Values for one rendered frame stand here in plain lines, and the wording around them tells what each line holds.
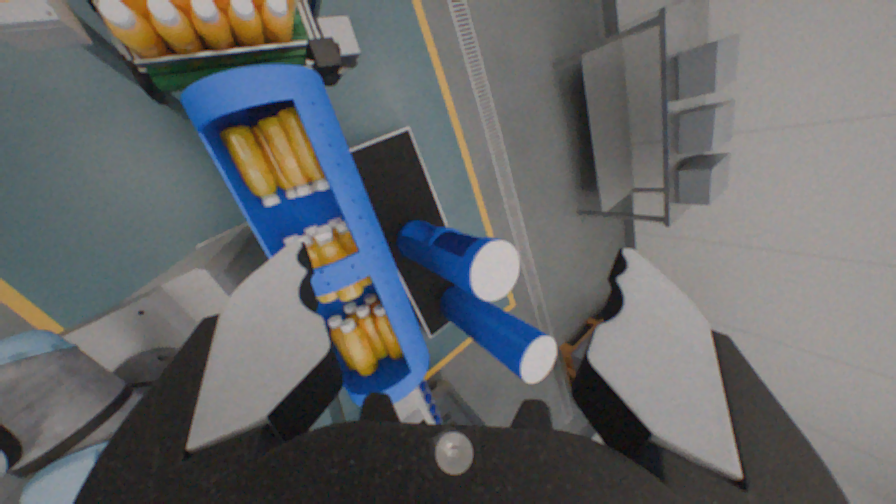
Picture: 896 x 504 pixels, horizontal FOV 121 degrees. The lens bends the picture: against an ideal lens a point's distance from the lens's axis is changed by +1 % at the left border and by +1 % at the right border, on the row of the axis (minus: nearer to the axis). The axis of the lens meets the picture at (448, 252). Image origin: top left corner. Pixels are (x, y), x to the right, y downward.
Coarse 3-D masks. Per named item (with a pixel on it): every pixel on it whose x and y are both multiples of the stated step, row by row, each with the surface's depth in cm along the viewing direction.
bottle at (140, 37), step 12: (132, 12) 50; (108, 24) 49; (132, 24) 49; (144, 24) 51; (120, 36) 50; (132, 36) 51; (144, 36) 52; (156, 36) 55; (132, 48) 54; (144, 48) 54; (156, 48) 56; (168, 48) 60
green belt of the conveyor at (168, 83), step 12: (300, 24) 76; (300, 36) 76; (216, 60) 68; (240, 60) 71; (252, 60) 72; (276, 60) 74; (288, 60) 76; (300, 60) 78; (156, 72) 63; (168, 72) 64; (180, 72) 65; (192, 72) 66; (204, 72) 68; (216, 72) 69; (156, 84) 64; (168, 84) 65; (180, 84) 67
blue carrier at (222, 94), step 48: (192, 96) 48; (240, 96) 48; (288, 96) 52; (336, 144) 61; (240, 192) 64; (336, 192) 60; (384, 240) 75; (336, 288) 63; (384, 288) 71; (384, 384) 85
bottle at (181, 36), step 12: (180, 12) 53; (156, 24) 52; (168, 24) 52; (180, 24) 53; (192, 24) 56; (168, 36) 54; (180, 36) 54; (192, 36) 57; (180, 48) 58; (192, 48) 59; (204, 48) 64
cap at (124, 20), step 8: (104, 0) 46; (112, 0) 46; (104, 8) 46; (112, 8) 47; (120, 8) 47; (112, 16) 47; (120, 16) 47; (128, 16) 48; (120, 24) 48; (128, 24) 49
